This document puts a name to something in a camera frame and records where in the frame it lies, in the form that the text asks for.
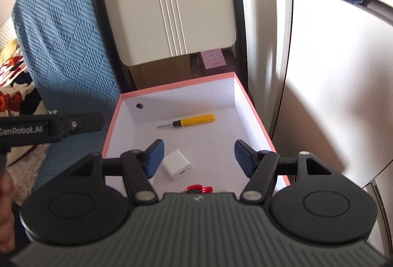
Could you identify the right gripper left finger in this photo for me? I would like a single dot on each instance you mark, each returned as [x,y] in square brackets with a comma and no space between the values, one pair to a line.
[138,167]

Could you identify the yellow handled screwdriver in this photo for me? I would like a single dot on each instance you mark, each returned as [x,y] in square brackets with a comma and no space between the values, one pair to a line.
[191,121]

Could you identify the yellow pillow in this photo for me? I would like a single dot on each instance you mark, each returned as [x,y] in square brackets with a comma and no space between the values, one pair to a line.
[8,51]

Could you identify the person's left hand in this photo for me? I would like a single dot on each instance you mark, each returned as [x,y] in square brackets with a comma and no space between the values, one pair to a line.
[7,219]

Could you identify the blue quilted chair cover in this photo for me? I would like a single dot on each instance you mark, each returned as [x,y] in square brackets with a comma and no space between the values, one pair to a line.
[70,64]

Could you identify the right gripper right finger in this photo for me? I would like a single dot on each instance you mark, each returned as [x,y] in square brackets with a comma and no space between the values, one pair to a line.
[260,167]

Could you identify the small pink card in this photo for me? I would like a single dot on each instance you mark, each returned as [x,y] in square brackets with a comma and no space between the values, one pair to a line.
[213,58]

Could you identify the red devil figurine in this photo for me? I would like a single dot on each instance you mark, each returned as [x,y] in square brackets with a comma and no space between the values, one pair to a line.
[198,189]

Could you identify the pink cardboard box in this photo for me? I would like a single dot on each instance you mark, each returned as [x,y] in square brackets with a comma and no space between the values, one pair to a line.
[208,147]

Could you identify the striped fleece blanket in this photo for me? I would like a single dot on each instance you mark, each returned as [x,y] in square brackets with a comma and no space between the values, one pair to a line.
[19,96]

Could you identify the small white plug charger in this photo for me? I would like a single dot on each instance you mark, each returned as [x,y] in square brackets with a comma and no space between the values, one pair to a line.
[176,165]

